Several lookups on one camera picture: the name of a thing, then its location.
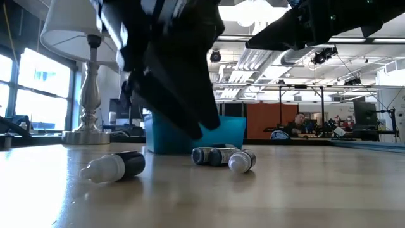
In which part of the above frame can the person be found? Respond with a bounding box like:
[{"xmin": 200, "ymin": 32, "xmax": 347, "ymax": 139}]
[{"xmin": 285, "ymin": 111, "xmax": 313, "ymax": 136}]

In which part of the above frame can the small black-labelled dropper bottle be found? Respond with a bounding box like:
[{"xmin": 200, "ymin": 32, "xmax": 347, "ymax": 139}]
[{"xmin": 78, "ymin": 150, "xmax": 147, "ymax": 184}]

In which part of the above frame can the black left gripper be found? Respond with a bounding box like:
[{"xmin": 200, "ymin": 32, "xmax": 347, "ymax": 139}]
[{"xmin": 94, "ymin": 0, "xmax": 226, "ymax": 141}]

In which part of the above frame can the white-shade silver table lamp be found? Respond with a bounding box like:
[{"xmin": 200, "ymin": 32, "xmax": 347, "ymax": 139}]
[{"xmin": 40, "ymin": 0, "xmax": 127, "ymax": 146}]

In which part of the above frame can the orange partition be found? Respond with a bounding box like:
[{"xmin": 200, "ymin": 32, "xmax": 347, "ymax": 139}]
[{"xmin": 246, "ymin": 102, "xmax": 299, "ymax": 139}]

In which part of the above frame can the black ceiling spotlight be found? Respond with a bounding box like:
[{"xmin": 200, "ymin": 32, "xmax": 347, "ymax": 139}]
[{"xmin": 209, "ymin": 49, "xmax": 223, "ymax": 64}]

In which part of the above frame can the black aluminium table frame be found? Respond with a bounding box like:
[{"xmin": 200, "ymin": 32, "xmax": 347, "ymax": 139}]
[{"xmin": 0, "ymin": 134, "xmax": 332, "ymax": 147}]

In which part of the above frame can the white and blue helmet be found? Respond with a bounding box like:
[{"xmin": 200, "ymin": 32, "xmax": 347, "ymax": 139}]
[{"xmin": 270, "ymin": 129, "xmax": 291, "ymax": 141}]

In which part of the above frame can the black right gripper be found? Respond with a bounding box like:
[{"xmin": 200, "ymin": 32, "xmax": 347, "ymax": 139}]
[{"xmin": 245, "ymin": 0, "xmax": 392, "ymax": 52}]

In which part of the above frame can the small dark blue dropper bottle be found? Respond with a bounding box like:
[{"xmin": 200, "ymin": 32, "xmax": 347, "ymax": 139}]
[{"xmin": 208, "ymin": 147, "xmax": 242, "ymax": 167}]

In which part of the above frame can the black ceiling camera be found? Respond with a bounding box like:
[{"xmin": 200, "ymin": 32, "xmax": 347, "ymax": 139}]
[{"xmin": 311, "ymin": 46, "xmax": 339, "ymax": 66}]

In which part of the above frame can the small dark green dropper bottle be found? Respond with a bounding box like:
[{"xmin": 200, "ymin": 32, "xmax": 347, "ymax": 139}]
[{"xmin": 228, "ymin": 149, "xmax": 258, "ymax": 174}]

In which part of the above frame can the distant black rig frame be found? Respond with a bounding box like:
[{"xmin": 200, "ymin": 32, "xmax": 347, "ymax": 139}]
[{"xmin": 212, "ymin": 81, "xmax": 326, "ymax": 134}]

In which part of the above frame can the black monitor on stand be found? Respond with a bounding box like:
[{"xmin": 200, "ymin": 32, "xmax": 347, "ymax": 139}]
[{"xmin": 353, "ymin": 100, "xmax": 399, "ymax": 143}]

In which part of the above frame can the teal plastic bin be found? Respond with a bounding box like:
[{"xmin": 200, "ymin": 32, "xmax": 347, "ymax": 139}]
[{"xmin": 144, "ymin": 112, "xmax": 247, "ymax": 155}]

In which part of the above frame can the long ceiling light bar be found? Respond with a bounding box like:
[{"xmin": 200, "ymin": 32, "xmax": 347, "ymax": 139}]
[{"xmin": 216, "ymin": 34, "xmax": 254, "ymax": 42}]

